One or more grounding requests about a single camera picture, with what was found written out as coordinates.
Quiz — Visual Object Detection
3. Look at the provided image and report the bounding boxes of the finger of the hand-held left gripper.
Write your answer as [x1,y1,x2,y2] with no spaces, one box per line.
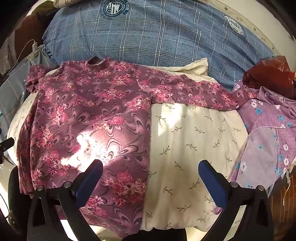
[0,137,15,164]

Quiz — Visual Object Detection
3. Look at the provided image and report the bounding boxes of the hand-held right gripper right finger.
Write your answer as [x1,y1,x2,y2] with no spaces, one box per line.
[198,160,275,241]

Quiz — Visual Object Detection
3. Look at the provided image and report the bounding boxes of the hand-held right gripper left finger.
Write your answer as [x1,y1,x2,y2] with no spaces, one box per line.
[27,159,104,241]

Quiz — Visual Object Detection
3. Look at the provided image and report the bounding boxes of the maroon floral shirt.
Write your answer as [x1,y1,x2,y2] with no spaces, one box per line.
[16,58,241,239]

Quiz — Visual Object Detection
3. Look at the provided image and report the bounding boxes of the cream leaf-print blanket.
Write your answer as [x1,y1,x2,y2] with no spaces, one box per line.
[7,57,249,232]

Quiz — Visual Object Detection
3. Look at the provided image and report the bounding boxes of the grey star-print bedsheet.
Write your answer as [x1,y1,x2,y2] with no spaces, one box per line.
[0,45,52,132]

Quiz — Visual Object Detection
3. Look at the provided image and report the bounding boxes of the purple floral garment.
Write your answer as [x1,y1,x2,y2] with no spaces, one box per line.
[214,80,296,215]

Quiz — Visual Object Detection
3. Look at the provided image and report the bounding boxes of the dark brown cloth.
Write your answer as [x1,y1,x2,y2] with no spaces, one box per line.
[14,9,58,47]

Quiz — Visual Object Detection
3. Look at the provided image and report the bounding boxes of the red cloth piece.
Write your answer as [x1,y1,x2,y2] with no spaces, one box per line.
[242,56,296,94]

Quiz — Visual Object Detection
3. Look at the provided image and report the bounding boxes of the blue denim shirt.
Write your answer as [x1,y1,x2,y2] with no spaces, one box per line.
[42,0,276,92]

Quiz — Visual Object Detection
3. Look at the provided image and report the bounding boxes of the white charger cable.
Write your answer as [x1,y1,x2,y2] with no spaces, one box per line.
[9,39,35,75]

